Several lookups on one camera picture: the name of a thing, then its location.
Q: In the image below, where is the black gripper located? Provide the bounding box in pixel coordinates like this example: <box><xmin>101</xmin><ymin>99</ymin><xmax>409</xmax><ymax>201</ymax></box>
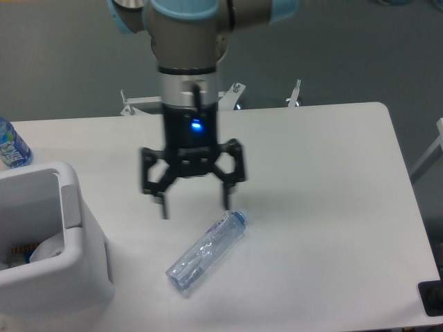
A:
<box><xmin>140</xmin><ymin>103</ymin><xmax>246</xmax><ymax>219</ymax></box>

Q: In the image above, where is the clear plastic bottle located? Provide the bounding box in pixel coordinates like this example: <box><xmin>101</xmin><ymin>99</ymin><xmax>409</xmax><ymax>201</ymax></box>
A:
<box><xmin>165</xmin><ymin>210</ymin><xmax>248</xmax><ymax>292</ymax></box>

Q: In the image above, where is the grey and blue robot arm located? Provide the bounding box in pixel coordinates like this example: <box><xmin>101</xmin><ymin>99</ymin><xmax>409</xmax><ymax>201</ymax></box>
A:
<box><xmin>107</xmin><ymin>1</ymin><xmax>299</xmax><ymax>208</ymax></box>

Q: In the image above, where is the white plastic trash can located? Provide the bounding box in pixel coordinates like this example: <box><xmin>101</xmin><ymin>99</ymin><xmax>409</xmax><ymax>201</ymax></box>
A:
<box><xmin>1</xmin><ymin>162</ymin><xmax>115</xmax><ymax>320</ymax></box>

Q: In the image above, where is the blue labelled water bottle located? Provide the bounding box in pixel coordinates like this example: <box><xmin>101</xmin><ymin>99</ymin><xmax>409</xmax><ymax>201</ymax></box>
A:
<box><xmin>1</xmin><ymin>117</ymin><xmax>33</xmax><ymax>168</ymax></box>

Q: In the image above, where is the blue snack packet in bin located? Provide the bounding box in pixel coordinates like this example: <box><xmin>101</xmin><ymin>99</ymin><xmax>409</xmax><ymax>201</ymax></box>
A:
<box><xmin>8</xmin><ymin>243</ymin><xmax>39</xmax><ymax>268</ymax></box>

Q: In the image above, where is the black clamp at table edge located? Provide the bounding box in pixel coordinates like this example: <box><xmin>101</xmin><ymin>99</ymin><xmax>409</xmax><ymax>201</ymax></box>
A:
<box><xmin>418</xmin><ymin>280</ymin><xmax>442</xmax><ymax>317</ymax></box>

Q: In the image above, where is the white base bracket left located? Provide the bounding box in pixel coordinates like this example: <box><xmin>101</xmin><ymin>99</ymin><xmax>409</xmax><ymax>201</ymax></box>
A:
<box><xmin>120</xmin><ymin>89</ymin><xmax>162</xmax><ymax>116</ymax></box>

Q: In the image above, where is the white base bracket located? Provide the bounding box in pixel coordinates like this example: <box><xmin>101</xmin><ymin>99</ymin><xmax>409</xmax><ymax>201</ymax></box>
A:
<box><xmin>120</xmin><ymin>89</ymin><xmax>162</xmax><ymax>116</ymax></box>
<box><xmin>287</xmin><ymin>79</ymin><xmax>302</xmax><ymax>107</ymax></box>

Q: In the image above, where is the white base bracket right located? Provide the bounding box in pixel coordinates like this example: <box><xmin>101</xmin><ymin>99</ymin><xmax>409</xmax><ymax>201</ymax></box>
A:
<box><xmin>287</xmin><ymin>79</ymin><xmax>302</xmax><ymax>107</ymax></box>

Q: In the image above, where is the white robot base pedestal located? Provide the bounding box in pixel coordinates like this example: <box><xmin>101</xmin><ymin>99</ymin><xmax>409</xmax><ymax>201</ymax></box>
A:
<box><xmin>215</xmin><ymin>33</ymin><xmax>228</xmax><ymax>66</ymax></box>

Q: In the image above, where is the white metal frame right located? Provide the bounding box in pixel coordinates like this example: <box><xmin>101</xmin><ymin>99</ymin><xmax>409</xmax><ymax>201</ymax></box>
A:
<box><xmin>409</xmin><ymin>118</ymin><xmax>442</xmax><ymax>184</ymax></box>

